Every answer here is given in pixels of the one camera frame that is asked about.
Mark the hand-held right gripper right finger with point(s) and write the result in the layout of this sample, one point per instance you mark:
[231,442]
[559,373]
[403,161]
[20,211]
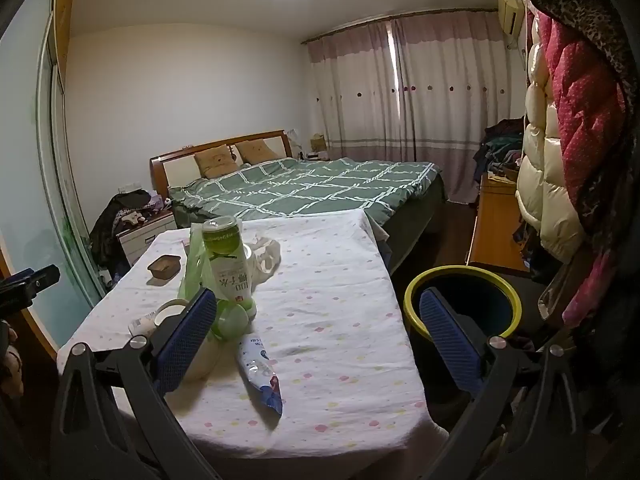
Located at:
[450,335]

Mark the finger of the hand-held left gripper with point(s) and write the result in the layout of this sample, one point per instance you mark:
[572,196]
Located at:
[30,280]

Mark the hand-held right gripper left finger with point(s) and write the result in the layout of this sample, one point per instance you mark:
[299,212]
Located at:
[187,330]

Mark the white cup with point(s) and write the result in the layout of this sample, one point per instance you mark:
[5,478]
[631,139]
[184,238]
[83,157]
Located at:
[167,305]

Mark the green white round container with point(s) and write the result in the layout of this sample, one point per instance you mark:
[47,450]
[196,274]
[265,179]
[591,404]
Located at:
[230,320]

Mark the green plastic bag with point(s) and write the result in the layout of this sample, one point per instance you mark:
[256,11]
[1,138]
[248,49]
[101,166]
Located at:
[192,270]

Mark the yellow rimmed dark bin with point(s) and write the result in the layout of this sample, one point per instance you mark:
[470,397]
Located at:
[415,285]

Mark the brown plastic tray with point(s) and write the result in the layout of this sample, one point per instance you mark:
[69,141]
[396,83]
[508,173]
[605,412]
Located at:
[164,266]

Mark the blue white packet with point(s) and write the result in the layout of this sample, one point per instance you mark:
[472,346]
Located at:
[257,370]

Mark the green drink bottle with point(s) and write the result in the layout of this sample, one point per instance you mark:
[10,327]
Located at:
[222,247]

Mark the white wooden nightstand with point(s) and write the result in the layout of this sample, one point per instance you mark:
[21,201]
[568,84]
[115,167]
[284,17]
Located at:
[142,240]

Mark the wooden desk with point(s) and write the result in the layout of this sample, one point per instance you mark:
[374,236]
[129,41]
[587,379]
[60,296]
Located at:
[495,230]

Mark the beige garment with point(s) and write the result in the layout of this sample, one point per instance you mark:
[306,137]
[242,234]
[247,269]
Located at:
[557,290]

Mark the glass wardrobe sliding door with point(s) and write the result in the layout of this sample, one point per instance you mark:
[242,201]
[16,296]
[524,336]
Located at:
[30,160]

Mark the dark green bed base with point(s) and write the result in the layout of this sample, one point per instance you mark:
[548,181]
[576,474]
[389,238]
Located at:
[415,220]

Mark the dotted white tablecloth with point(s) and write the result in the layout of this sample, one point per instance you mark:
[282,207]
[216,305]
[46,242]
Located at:
[325,310]

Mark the pink garment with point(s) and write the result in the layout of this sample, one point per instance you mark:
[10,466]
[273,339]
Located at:
[595,290]

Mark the wooden bed headboard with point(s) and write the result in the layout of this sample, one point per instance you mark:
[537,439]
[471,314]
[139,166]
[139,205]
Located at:
[175,165]

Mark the black coat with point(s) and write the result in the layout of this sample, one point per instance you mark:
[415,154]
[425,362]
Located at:
[620,360]

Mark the brown pillow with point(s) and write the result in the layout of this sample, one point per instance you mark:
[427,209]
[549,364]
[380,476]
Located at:
[257,151]
[215,160]

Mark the white puffer jacket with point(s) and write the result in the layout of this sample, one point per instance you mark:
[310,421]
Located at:
[545,185]

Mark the bed with green quilt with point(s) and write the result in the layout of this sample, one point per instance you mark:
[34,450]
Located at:
[310,185]

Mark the pile of clothes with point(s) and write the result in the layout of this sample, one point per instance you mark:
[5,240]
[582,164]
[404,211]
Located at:
[500,150]

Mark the small cardboard box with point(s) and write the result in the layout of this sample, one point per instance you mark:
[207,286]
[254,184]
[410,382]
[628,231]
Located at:
[318,142]

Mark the pink white curtain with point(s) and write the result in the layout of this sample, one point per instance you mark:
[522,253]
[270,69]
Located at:
[450,85]
[350,90]

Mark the red dotted puffer jacket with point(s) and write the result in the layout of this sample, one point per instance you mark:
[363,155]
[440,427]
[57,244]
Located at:
[580,110]

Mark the leopard print garment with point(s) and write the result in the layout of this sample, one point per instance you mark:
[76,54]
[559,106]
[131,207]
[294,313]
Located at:
[595,25]

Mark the blue grey table frame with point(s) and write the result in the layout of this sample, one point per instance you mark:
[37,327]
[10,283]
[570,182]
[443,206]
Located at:
[382,245]

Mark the wall air conditioner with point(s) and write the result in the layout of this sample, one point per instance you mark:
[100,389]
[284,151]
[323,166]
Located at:
[510,10]

